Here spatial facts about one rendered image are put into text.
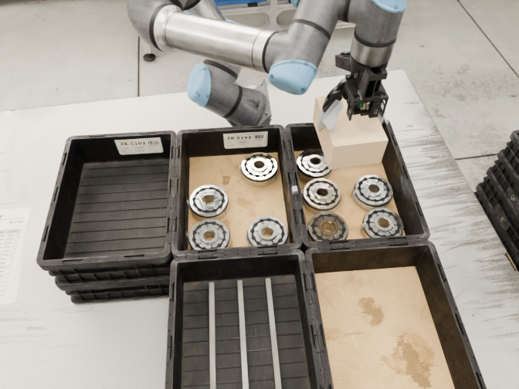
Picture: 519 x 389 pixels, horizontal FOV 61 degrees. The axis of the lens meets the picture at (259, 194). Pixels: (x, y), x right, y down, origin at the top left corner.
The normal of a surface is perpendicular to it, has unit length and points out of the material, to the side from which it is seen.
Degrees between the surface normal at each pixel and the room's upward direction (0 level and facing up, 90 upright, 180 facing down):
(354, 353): 0
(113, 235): 0
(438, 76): 0
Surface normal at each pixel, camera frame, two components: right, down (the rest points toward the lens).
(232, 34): -0.40, -0.26
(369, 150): 0.16, 0.80
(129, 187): 0.00, -0.59
